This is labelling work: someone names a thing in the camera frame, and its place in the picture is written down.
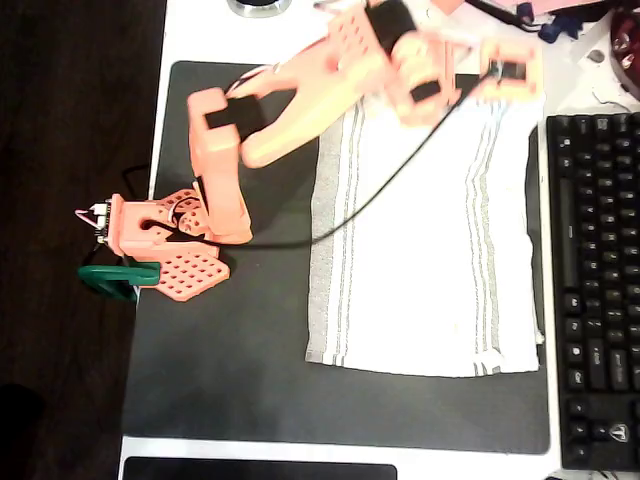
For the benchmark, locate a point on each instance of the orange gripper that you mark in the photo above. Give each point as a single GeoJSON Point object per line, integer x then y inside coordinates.
{"type": "Point", "coordinates": [452, 56]}

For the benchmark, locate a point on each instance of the white striped towel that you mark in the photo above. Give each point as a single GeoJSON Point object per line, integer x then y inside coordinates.
{"type": "Point", "coordinates": [415, 275]}

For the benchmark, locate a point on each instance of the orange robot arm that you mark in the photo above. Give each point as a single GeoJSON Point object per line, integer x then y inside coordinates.
{"type": "Point", "coordinates": [220, 200]}

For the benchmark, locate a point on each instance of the small orange printed part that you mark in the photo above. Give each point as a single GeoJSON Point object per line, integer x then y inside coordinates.
{"type": "Point", "coordinates": [447, 5]}

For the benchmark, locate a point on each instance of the blue plastic object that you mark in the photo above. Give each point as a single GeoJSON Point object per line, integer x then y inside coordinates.
{"type": "Point", "coordinates": [560, 27]}

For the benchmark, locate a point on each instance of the small grey pebble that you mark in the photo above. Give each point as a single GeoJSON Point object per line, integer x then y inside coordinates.
{"type": "Point", "coordinates": [595, 55]}

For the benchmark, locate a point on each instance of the round metal object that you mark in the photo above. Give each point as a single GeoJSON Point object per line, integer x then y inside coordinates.
{"type": "Point", "coordinates": [260, 7]}

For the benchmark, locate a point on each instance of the dark red bowl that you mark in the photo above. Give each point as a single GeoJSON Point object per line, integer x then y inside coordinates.
{"type": "Point", "coordinates": [627, 50]}

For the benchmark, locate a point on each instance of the black computer keyboard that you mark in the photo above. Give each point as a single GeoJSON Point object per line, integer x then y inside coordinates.
{"type": "Point", "coordinates": [600, 300]}

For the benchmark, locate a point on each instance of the small controller board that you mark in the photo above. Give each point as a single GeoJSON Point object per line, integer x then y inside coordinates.
{"type": "Point", "coordinates": [100, 215]}

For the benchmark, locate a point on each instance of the dark grey desk mat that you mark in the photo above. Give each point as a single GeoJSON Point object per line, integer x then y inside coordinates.
{"type": "Point", "coordinates": [225, 375]}

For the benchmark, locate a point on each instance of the green table clamp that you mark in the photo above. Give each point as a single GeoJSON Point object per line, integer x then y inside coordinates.
{"type": "Point", "coordinates": [110, 275]}

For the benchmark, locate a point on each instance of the black flat pad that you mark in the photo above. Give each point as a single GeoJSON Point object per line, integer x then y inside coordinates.
{"type": "Point", "coordinates": [250, 470]}

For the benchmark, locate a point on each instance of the orange gripper camera mount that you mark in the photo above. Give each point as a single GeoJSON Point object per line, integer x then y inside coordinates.
{"type": "Point", "coordinates": [532, 75]}

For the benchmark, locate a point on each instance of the orange perforated base plate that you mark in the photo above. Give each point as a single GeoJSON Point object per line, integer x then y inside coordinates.
{"type": "Point", "coordinates": [192, 280]}

